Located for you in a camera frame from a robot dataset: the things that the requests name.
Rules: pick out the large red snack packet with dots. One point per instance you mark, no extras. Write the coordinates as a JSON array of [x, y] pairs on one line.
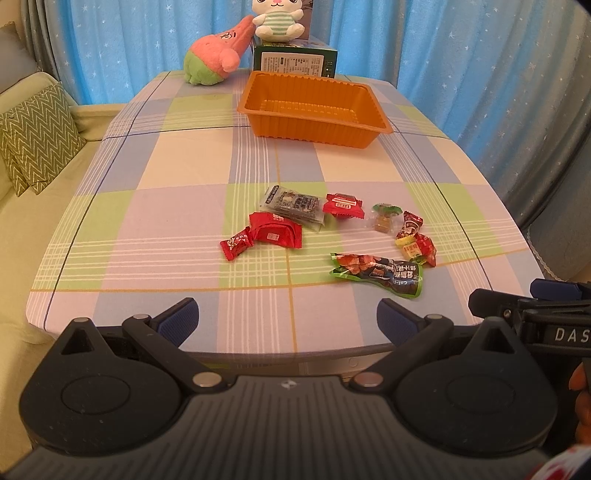
[[270, 228]]

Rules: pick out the green topped clear candy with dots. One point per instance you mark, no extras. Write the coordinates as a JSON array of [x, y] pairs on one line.
[[383, 216]]

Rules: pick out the green chevron cushion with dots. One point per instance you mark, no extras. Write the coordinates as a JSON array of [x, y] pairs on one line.
[[39, 138]]

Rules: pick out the small red candy packet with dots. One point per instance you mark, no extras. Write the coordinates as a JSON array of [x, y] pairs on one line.
[[237, 244]]

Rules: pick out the green printed box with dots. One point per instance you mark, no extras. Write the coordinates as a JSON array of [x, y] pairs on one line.
[[308, 57]]

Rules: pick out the red gold candy packet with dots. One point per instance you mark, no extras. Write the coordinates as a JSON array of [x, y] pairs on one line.
[[428, 251]]

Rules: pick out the checkered tablecloth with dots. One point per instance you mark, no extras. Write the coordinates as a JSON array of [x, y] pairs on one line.
[[186, 174]]

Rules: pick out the clear dark snack packet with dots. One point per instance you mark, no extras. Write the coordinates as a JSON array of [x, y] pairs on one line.
[[302, 208]]

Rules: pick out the right hand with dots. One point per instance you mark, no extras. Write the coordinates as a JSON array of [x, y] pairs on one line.
[[578, 383]]

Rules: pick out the blue star curtain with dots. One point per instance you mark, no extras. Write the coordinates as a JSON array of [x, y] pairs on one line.
[[508, 81]]

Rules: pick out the yellow candy wrapper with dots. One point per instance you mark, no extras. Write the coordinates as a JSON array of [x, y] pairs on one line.
[[409, 246]]

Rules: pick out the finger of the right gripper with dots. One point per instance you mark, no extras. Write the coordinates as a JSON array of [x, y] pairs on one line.
[[552, 290], [484, 303]]

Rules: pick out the orange plastic tray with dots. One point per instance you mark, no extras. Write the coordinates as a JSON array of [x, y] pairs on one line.
[[314, 109]]

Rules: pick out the green long snack packet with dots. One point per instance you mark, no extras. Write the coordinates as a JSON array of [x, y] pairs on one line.
[[400, 277]]

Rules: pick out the brown red candy wrapper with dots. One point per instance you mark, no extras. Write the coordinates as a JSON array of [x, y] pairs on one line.
[[412, 224]]

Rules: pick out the white bunny plush toy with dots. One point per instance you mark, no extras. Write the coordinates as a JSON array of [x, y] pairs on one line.
[[278, 20]]

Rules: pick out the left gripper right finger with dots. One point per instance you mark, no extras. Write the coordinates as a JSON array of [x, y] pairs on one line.
[[416, 340]]

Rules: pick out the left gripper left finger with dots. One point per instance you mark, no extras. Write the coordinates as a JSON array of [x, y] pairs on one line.
[[160, 337]]

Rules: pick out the pink starfish plush toy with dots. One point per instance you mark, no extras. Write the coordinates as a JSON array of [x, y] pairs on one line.
[[212, 58]]

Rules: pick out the grey cushion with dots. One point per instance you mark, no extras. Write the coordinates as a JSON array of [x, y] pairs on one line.
[[16, 63]]

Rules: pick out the light green sofa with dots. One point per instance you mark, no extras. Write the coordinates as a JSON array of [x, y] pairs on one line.
[[28, 223]]

